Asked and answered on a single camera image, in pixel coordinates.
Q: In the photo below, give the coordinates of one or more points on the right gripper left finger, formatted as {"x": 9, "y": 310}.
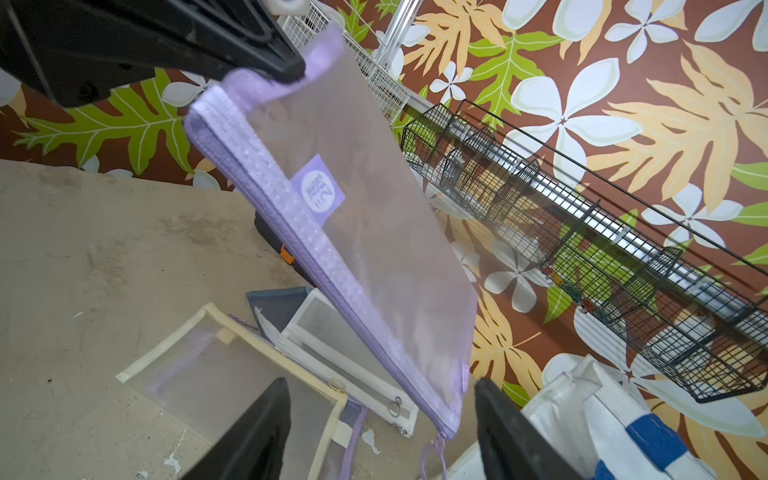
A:
{"x": 254, "y": 445}

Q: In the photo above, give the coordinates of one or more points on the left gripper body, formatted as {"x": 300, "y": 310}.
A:
{"x": 75, "y": 52}

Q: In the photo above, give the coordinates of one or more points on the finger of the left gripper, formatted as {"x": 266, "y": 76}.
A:
{"x": 240, "y": 36}

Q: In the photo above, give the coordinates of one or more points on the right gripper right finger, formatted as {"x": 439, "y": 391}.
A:
{"x": 510, "y": 446}

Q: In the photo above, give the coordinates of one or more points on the white Doraemon canvas bag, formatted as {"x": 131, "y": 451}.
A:
{"x": 602, "y": 432}

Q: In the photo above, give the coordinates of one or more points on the white mesh pouch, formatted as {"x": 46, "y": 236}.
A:
{"x": 320, "y": 339}

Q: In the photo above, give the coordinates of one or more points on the small dark grey pouch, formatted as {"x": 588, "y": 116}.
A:
{"x": 274, "y": 309}

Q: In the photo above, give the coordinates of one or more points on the black plastic tool case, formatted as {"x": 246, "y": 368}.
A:
{"x": 278, "y": 246}

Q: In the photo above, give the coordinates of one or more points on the black wire basket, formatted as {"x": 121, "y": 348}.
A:
{"x": 676, "y": 303}

